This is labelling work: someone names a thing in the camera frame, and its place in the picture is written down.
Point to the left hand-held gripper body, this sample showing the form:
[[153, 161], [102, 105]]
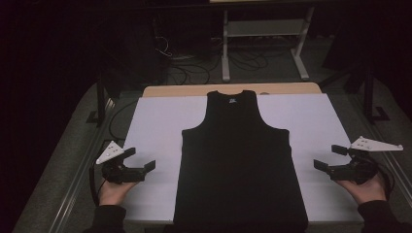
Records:
[[124, 174]]

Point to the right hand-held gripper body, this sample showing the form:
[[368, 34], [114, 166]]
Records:
[[356, 173]]

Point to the black tank top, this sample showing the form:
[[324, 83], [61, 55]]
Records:
[[236, 161]]

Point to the person's left hand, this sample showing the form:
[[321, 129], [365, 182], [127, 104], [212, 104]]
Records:
[[113, 192]]

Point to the person's right hand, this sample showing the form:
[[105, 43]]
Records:
[[369, 191]]

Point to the black metal stand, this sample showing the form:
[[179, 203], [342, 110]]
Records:
[[369, 97], [101, 103]]

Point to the white metal stand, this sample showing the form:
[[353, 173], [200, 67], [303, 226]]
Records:
[[225, 48]]

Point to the metal rail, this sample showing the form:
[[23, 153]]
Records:
[[81, 181], [395, 168]]

